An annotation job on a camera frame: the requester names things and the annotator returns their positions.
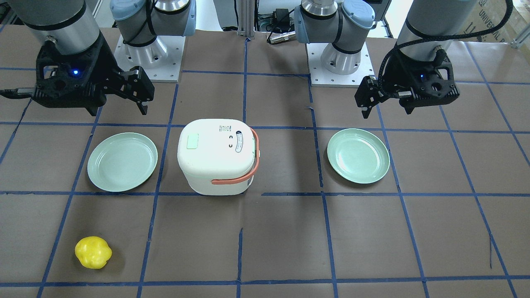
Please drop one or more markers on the white rice cooker orange handle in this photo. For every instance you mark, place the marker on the white rice cooker orange handle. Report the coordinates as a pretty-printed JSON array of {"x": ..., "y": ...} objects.
[{"x": 218, "y": 157}]

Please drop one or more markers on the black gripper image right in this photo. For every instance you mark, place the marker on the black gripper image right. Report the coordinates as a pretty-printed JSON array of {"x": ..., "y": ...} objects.
[{"x": 398, "y": 74}]

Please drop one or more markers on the black power adapter with cables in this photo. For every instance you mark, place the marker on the black power adapter with cables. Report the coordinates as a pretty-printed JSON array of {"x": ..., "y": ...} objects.
[{"x": 278, "y": 21}]

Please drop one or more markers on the robot base image left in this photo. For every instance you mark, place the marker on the robot base image left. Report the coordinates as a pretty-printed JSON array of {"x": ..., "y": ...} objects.
[{"x": 153, "y": 34}]

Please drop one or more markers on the yellow bell pepper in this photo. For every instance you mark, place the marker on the yellow bell pepper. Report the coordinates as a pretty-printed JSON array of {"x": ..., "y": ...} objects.
[{"x": 93, "y": 252}]

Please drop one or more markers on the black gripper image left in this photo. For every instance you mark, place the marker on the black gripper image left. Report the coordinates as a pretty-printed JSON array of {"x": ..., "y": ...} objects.
[{"x": 104, "y": 66}]

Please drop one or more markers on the green plate far side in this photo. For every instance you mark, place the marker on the green plate far side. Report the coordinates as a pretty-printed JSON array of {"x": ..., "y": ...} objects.
[{"x": 358, "y": 156}]

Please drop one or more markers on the cardboard box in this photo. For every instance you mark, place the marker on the cardboard box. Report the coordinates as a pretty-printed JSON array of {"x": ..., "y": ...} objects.
[{"x": 486, "y": 14}]

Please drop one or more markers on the robot base image right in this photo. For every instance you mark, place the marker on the robot base image right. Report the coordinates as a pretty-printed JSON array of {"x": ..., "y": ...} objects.
[{"x": 335, "y": 34}]

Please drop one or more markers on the aluminium frame post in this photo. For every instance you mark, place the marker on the aluminium frame post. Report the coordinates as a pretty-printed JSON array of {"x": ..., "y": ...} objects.
[{"x": 246, "y": 18}]

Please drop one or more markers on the green plate near yellow pepper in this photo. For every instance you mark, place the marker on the green plate near yellow pepper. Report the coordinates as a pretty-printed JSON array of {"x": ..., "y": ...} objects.
[{"x": 122, "y": 162}]

